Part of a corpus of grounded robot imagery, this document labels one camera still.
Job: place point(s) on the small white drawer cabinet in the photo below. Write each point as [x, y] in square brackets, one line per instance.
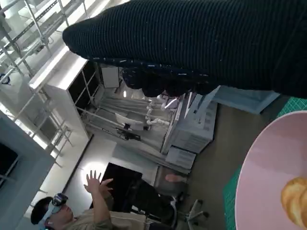
[181, 158]

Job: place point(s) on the black office chair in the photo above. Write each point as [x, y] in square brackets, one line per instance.
[153, 201]

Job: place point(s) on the white shelf unit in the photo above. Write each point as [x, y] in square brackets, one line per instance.
[69, 115]

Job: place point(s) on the person's hand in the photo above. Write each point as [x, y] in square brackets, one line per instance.
[93, 183]
[106, 188]

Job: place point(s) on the pink bowl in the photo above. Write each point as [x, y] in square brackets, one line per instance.
[263, 155]

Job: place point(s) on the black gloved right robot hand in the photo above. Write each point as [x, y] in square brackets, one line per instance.
[192, 38]

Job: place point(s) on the large white drawer cabinet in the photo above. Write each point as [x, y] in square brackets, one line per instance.
[192, 136]

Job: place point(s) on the person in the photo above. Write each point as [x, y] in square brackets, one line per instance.
[96, 220]

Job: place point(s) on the grey VR headset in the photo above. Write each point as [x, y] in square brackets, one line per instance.
[58, 200]

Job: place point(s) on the large black panel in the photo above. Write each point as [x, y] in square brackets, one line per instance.
[120, 182]

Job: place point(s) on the orange sliced toy bread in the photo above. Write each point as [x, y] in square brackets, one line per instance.
[295, 201]

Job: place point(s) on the green cutting mat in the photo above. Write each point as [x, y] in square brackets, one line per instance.
[231, 203]

